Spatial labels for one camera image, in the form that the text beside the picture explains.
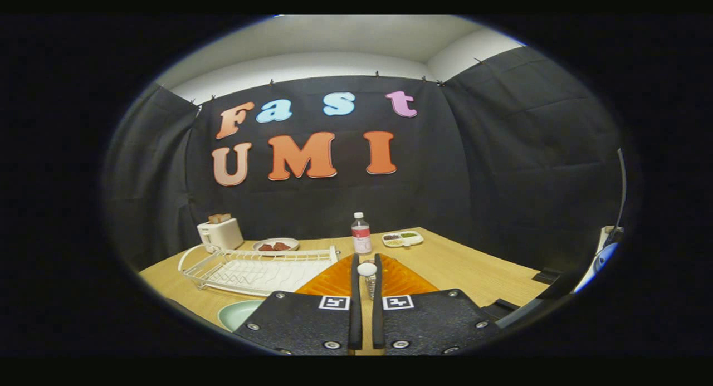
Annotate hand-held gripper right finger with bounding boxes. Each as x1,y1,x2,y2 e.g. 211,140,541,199
372,253,502,356

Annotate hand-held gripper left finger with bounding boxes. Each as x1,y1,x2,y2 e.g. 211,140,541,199
234,253,364,356

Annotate white wire dish rack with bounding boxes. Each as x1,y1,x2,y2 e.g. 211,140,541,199
178,244,339,297

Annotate light green plate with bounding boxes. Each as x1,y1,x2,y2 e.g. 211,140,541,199
217,300,265,333

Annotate small white plate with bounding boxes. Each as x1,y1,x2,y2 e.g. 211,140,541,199
252,238,300,256

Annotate clear bottle red label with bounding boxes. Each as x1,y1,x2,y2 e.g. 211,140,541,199
351,212,373,256

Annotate white divided snack tray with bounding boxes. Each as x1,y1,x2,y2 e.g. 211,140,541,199
382,231,424,248

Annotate flat black object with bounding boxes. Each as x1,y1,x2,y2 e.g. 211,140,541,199
482,299,521,320

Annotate white toaster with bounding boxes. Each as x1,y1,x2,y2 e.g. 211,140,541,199
197,218,245,252

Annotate black backdrop cloth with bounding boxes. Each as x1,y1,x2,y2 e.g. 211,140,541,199
103,46,624,275

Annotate blue white object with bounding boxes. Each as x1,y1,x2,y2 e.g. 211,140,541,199
574,241,619,292

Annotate thin grey cable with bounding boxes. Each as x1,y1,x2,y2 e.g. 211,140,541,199
613,149,628,242

